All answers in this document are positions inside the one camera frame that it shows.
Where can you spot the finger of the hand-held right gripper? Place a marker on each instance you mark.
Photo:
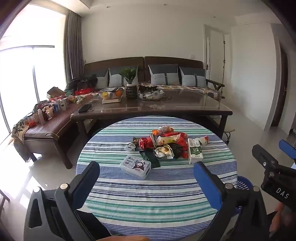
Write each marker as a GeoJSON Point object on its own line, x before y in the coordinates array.
{"type": "Point", "coordinates": [263, 157]}
{"type": "Point", "coordinates": [288, 149]}

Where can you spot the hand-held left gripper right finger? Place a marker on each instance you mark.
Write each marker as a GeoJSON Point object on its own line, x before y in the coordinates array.
{"type": "Point", "coordinates": [205, 183]}

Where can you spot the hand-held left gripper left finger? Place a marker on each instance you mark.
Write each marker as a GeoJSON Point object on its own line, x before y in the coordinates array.
{"type": "Point", "coordinates": [89, 180]}

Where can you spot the blue plastic basket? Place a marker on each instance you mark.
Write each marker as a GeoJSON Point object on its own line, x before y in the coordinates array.
{"type": "Point", "coordinates": [242, 183]}

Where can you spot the white green milk carton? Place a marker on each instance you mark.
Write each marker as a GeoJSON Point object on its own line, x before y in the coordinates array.
{"type": "Point", "coordinates": [195, 151]}

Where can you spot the white red carton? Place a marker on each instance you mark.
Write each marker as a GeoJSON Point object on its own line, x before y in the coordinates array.
{"type": "Point", "coordinates": [204, 140]}

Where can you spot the black mesh bag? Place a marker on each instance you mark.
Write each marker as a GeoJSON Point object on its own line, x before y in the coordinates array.
{"type": "Point", "coordinates": [176, 150]}

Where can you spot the red plastic bag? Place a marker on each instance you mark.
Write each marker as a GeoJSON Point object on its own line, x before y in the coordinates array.
{"type": "Point", "coordinates": [183, 144]}

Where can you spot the cartoon print plastic box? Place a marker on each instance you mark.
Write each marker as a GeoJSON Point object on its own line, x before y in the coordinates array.
{"type": "Point", "coordinates": [135, 166]}

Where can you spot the dark green wrapper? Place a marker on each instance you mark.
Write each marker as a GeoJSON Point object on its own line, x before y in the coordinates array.
{"type": "Point", "coordinates": [151, 160]}

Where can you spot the crushed red can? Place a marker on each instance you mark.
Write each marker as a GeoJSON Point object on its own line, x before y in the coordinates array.
{"type": "Point", "coordinates": [145, 142]}

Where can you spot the pink white wrapper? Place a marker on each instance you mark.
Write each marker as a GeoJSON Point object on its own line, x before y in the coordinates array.
{"type": "Point", "coordinates": [165, 128]}

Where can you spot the person's right hand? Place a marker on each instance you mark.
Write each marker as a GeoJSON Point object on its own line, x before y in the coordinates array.
{"type": "Point", "coordinates": [278, 219]}

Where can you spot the person's left hand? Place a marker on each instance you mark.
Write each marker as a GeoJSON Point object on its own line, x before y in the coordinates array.
{"type": "Point", "coordinates": [127, 238]}

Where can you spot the cream cushioned rolling stool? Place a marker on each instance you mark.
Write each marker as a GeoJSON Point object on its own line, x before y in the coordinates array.
{"type": "Point", "coordinates": [229, 129]}

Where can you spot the blue green striped tablecloth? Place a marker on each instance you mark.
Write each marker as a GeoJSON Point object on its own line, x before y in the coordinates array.
{"type": "Point", "coordinates": [148, 199]}

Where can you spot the dark wooden door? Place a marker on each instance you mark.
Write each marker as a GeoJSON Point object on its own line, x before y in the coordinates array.
{"type": "Point", "coordinates": [281, 88]}

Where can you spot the black phone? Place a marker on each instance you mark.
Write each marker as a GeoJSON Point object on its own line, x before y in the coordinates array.
{"type": "Point", "coordinates": [84, 108]}

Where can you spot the dark wooden coffee table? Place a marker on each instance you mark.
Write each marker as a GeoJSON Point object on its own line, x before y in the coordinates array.
{"type": "Point", "coordinates": [185, 105]}

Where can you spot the row of small bottles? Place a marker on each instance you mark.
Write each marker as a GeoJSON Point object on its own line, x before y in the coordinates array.
{"type": "Point", "coordinates": [50, 109]}

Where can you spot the fringed patterned cloth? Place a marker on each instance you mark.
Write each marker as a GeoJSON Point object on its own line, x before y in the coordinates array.
{"type": "Point", "coordinates": [19, 132]}

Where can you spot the fruit tray with oranges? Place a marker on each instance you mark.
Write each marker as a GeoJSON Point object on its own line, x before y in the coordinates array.
{"type": "Point", "coordinates": [113, 95]}

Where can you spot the red box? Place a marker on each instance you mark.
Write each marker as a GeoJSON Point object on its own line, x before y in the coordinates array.
{"type": "Point", "coordinates": [82, 91]}

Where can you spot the floral sofa throw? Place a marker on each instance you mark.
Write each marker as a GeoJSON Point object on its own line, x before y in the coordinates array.
{"type": "Point", "coordinates": [196, 89]}

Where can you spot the cardboard box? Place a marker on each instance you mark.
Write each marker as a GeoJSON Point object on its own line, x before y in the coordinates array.
{"type": "Point", "coordinates": [55, 92]}

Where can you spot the grey white cushion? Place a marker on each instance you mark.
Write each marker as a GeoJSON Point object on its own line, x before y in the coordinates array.
{"type": "Point", "coordinates": [115, 77]}
{"type": "Point", "coordinates": [193, 77]}
{"type": "Point", "coordinates": [163, 75]}
{"type": "Point", "coordinates": [103, 80]}

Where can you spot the tea tray with teaware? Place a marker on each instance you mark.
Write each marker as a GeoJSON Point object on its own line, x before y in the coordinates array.
{"type": "Point", "coordinates": [152, 95]}

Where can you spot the white door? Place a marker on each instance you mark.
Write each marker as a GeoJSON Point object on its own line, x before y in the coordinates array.
{"type": "Point", "coordinates": [216, 55]}

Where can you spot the green potted plant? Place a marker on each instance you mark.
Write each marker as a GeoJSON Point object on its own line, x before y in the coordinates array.
{"type": "Point", "coordinates": [128, 73]}

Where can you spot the large balcony window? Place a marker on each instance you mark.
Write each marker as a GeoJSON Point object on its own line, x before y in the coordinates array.
{"type": "Point", "coordinates": [30, 69]}

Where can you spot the brown wooden sofa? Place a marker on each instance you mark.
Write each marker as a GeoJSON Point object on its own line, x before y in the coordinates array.
{"type": "Point", "coordinates": [171, 61]}

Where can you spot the grey curtain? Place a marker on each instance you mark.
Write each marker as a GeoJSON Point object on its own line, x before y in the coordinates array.
{"type": "Point", "coordinates": [72, 46]}

